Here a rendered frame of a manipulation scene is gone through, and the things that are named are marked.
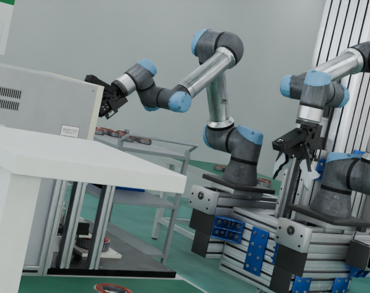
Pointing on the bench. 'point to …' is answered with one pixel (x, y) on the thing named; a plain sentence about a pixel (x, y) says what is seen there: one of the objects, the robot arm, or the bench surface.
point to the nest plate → (101, 253)
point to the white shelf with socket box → (63, 169)
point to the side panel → (39, 222)
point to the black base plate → (78, 270)
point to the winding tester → (43, 102)
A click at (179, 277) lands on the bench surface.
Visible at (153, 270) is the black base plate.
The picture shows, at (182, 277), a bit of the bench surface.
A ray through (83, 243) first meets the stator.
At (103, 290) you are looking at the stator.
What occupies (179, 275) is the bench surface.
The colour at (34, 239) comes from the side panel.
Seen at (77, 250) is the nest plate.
